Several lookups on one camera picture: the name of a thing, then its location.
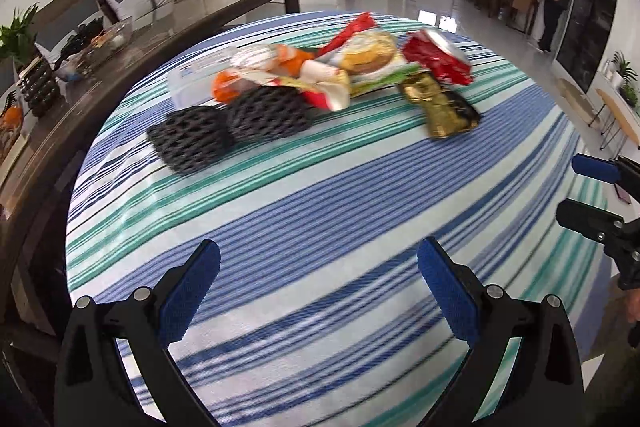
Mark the red foil packet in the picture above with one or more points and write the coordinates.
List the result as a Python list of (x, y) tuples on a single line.
[(435, 57)]

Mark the tan floor mat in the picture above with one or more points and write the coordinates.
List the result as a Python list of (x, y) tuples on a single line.
[(575, 99)]

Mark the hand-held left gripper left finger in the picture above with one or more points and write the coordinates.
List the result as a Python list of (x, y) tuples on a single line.
[(192, 292)]

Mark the green potted plant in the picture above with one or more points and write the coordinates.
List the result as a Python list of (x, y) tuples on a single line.
[(17, 34)]

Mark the blue green striped tablecloth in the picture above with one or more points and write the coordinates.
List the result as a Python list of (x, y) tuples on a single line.
[(310, 187)]

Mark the burger print snack wrapper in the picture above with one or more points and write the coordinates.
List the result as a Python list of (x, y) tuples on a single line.
[(370, 57)]

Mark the black studded container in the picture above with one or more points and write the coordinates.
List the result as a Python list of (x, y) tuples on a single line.
[(40, 87)]

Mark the clear plastic box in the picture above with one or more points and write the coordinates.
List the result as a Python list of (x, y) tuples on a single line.
[(192, 82)]

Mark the small potted plant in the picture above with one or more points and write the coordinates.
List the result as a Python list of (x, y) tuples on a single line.
[(622, 69)]

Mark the glass tray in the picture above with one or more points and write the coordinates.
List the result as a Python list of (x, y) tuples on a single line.
[(107, 39)]

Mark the dark wooden table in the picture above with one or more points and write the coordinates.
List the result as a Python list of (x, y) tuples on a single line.
[(165, 32)]

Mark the person's right forearm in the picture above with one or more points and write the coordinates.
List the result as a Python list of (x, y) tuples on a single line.
[(617, 387)]

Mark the orange white snack wrapper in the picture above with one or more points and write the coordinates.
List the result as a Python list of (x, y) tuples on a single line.
[(295, 62)]

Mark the wooden sofa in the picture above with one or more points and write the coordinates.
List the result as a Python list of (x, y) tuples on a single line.
[(65, 14)]

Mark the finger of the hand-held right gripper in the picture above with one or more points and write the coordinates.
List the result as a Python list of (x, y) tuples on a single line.
[(595, 168), (585, 217)]

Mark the orange fruit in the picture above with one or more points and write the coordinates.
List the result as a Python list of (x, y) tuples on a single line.
[(11, 117)]

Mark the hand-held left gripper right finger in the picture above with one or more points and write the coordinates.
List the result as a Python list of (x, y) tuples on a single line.
[(447, 292)]

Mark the black foam fruit net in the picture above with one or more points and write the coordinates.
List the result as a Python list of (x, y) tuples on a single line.
[(270, 114), (190, 139)]

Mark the yellow red snack wrapper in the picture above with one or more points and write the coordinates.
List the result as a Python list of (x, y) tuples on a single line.
[(327, 94)]

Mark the wooden side bench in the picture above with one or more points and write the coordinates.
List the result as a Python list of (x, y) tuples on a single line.
[(617, 112)]

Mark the gold foil wrapper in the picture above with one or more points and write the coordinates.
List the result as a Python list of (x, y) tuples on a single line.
[(440, 112)]

